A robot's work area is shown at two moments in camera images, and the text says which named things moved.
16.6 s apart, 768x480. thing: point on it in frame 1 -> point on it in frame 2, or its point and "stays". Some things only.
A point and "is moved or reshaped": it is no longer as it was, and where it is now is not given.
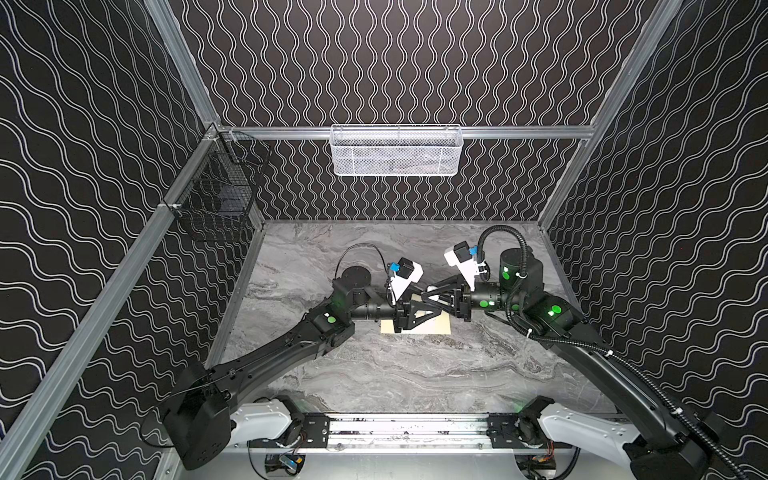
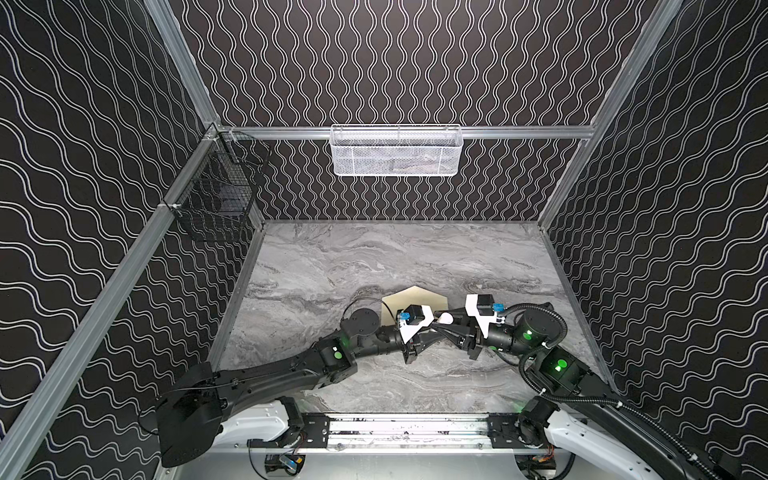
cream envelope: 439,323 is moved or reshaped
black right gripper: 465,300 -> 470,336
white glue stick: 425,296 is moved or reshaped
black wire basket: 216,197 stays
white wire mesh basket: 396,150 stays
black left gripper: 399,309 -> 414,339
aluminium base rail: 408,433 stays
